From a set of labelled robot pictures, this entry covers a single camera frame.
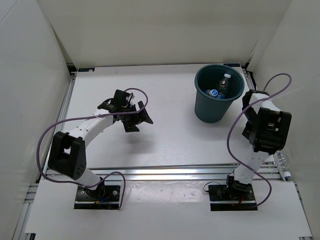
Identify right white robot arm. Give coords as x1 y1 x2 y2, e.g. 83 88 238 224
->
224 89 292 200

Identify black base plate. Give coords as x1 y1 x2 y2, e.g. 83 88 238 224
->
202 181 258 212
73 182 126 210

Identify clear bottle blue label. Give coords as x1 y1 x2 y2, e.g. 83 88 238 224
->
217 73 231 99

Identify clear bottle no label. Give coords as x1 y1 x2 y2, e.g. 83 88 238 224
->
274 151 291 181

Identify left blue sticker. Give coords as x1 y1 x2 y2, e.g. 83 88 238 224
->
77 67 95 73

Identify aluminium front rail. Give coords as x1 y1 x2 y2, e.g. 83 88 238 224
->
41 162 286 181

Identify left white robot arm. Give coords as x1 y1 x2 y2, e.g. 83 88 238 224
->
48 88 153 200

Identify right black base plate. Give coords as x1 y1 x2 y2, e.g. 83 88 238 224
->
202 181 258 212

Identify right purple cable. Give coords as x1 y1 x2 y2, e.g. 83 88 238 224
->
226 73 293 207

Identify dark teal plastic bin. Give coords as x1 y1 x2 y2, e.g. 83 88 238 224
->
194 63 245 123

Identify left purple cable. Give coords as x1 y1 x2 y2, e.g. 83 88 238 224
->
36 87 149 210

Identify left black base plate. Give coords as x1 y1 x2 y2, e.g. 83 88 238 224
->
73 182 126 210

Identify blue sticker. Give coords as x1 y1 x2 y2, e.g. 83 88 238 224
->
77 67 95 73
224 63 241 68

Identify purple cable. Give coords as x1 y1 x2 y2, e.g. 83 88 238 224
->
36 87 149 210
226 73 293 207

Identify right blue sticker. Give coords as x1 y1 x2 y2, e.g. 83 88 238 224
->
224 63 241 68

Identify crushed bottle blue label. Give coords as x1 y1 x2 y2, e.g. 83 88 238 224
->
204 89 219 98

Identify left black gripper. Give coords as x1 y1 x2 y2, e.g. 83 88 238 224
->
121 101 153 133

